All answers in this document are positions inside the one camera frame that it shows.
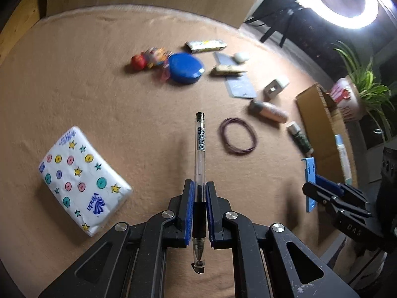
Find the cardboard box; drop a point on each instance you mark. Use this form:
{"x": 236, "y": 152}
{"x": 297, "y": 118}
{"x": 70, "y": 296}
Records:
{"x": 313, "y": 111}

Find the white bottle with blue top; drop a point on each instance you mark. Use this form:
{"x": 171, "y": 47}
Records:
{"x": 342, "y": 155}

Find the white plug charger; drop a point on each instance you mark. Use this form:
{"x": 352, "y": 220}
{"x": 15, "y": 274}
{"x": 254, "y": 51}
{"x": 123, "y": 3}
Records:
{"x": 274, "y": 88}

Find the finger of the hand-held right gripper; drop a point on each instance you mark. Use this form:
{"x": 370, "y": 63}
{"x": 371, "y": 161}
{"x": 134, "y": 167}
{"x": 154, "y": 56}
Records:
{"x": 319, "y": 194}
{"x": 328, "y": 183}

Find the green spider plant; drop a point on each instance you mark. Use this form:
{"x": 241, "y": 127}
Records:
{"x": 369, "y": 83}

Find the brown felt mat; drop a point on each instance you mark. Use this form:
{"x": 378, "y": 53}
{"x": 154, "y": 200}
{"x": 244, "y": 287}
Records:
{"x": 108, "y": 99}

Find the clear black gel pen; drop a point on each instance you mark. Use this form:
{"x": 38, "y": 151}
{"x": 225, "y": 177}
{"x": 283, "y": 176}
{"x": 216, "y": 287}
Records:
{"x": 200, "y": 149}

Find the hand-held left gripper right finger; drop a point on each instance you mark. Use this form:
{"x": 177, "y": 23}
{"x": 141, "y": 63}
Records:
{"x": 211, "y": 214}

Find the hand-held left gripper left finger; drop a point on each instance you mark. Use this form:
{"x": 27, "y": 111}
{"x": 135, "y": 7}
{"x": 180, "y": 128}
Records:
{"x": 187, "y": 211}

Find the white yellow snack bar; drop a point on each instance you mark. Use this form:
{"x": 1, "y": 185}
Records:
{"x": 206, "y": 45}

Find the dark blue card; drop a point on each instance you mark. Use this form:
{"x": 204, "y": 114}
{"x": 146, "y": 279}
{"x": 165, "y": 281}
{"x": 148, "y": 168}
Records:
{"x": 240, "y": 85}

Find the white patterned tissue pack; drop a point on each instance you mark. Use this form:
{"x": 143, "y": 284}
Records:
{"x": 77, "y": 177}

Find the blue round lid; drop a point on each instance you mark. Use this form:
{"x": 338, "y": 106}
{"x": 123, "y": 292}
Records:
{"x": 185, "y": 67}

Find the black tripod stand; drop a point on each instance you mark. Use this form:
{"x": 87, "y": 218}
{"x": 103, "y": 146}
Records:
{"x": 287, "y": 24}

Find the small red ball toy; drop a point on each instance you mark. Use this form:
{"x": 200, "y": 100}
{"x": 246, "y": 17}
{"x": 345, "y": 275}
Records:
{"x": 138, "y": 62}

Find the purple rubber band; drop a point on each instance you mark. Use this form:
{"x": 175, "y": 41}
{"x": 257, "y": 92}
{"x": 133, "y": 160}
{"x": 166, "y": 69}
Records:
{"x": 242, "y": 152}

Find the white red flower pot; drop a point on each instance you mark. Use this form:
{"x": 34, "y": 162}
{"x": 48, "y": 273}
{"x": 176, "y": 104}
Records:
{"x": 347, "y": 99}

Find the green white glue stick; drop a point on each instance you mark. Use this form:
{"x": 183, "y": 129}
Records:
{"x": 301, "y": 139}

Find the small pink bottle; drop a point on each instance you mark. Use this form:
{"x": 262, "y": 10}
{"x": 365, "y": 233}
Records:
{"x": 271, "y": 111}

